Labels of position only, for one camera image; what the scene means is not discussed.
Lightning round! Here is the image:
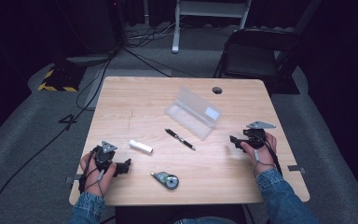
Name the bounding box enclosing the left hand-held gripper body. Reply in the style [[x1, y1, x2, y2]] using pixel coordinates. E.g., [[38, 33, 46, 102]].
[[93, 140, 119, 172]]

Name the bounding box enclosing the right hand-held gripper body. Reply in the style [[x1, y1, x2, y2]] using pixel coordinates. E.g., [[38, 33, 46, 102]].
[[242, 120, 277, 149]]

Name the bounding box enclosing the white eraser stick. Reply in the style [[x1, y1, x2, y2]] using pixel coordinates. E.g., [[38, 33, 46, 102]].
[[128, 139, 154, 154]]

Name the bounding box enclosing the grey correction tape dispenser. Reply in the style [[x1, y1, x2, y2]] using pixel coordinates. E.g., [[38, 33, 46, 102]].
[[150, 171, 180, 190]]

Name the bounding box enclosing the clear plastic pencil case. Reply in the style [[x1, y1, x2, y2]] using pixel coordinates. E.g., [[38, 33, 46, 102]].
[[164, 87, 223, 141]]

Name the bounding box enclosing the black pen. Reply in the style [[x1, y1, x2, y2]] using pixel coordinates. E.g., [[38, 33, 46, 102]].
[[164, 128, 197, 151]]

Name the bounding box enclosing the person's right hand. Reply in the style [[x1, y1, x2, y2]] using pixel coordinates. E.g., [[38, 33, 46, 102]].
[[241, 133, 278, 177]]

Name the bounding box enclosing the person's left hand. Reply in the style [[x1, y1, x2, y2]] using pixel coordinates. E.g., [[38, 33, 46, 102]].
[[79, 151, 117, 198]]

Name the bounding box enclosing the grey tape piece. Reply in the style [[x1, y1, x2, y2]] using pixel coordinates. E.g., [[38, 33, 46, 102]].
[[64, 175, 82, 185], [287, 164, 306, 175]]

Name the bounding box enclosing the black folding chair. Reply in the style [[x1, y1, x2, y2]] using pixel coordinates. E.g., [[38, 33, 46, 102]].
[[213, 27, 302, 96]]

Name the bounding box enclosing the black yellow striped base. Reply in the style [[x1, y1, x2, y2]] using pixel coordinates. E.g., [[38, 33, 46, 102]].
[[37, 63, 87, 92]]

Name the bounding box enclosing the grey flat stand base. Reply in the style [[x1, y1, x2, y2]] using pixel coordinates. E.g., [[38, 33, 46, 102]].
[[65, 53, 114, 65]]

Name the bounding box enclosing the white metal stand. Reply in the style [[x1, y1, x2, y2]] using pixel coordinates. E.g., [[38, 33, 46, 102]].
[[171, 0, 253, 54]]

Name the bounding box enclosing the grey wrist strap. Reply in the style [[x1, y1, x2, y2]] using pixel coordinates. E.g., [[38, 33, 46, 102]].
[[253, 148, 276, 177], [83, 169, 105, 199]]

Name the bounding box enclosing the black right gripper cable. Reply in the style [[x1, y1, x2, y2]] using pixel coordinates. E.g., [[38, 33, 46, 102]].
[[255, 133, 283, 176]]

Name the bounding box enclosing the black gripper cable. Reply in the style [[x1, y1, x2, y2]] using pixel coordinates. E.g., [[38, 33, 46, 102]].
[[255, 133, 283, 176], [77, 148, 95, 194]]

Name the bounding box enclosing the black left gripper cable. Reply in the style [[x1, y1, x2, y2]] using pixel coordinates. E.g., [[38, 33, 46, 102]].
[[77, 148, 95, 194]]

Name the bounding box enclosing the looped black floor cable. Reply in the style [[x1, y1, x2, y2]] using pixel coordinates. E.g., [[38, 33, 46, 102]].
[[75, 60, 111, 112]]

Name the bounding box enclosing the long black floor cable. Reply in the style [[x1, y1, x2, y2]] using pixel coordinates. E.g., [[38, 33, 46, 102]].
[[0, 57, 115, 224]]

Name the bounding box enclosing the straight black floor cable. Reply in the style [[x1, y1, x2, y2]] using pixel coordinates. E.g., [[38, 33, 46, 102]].
[[121, 46, 172, 77]]

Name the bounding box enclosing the bundle of floor cables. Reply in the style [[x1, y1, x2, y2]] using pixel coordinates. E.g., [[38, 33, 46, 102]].
[[124, 20, 183, 49]]

